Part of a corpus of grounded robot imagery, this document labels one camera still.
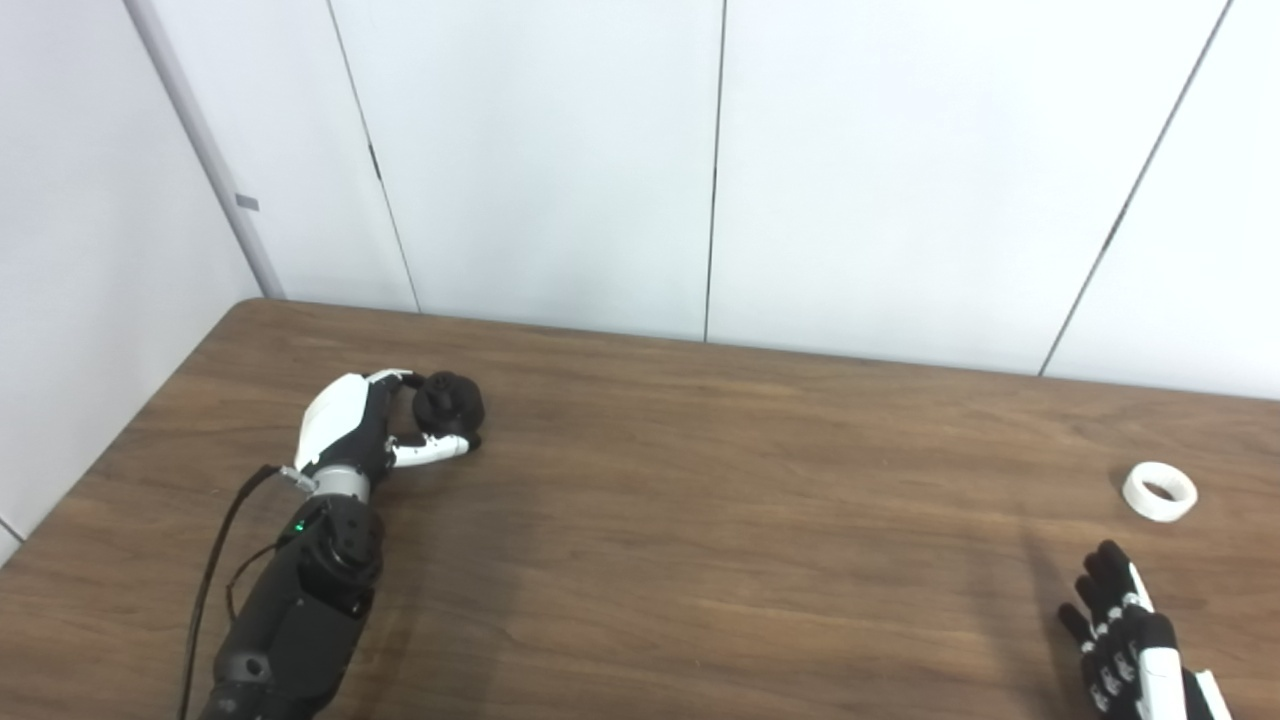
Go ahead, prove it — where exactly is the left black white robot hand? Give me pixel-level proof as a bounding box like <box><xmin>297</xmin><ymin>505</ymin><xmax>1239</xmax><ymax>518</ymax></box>
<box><xmin>293</xmin><ymin>368</ymin><xmax>483</xmax><ymax>479</ymax></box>

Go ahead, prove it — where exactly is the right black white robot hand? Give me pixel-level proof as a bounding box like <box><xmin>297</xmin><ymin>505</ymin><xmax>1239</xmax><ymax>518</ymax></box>
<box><xmin>1058</xmin><ymin>540</ymin><xmax>1233</xmax><ymax>720</ymax></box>

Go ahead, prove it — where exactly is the round black part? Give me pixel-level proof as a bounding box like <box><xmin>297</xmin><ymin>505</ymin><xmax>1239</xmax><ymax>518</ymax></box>
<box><xmin>412</xmin><ymin>371</ymin><xmax>486</xmax><ymax>441</ymax></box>

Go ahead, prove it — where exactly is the white ring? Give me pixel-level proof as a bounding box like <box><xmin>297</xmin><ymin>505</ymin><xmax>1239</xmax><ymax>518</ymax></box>
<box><xmin>1121</xmin><ymin>461</ymin><xmax>1199</xmax><ymax>523</ymax></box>

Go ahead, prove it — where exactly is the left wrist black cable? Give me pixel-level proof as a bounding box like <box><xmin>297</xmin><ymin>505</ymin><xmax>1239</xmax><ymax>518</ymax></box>
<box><xmin>177</xmin><ymin>464</ymin><xmax>317</xmax><ymax>720</ymax></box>

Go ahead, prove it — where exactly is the grey wall corner post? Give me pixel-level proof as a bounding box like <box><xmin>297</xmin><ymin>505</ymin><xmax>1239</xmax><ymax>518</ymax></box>
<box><xmin>122</xmin><ymin>0</ymin><xmax>289</xmax><ymax>300</ymax></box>

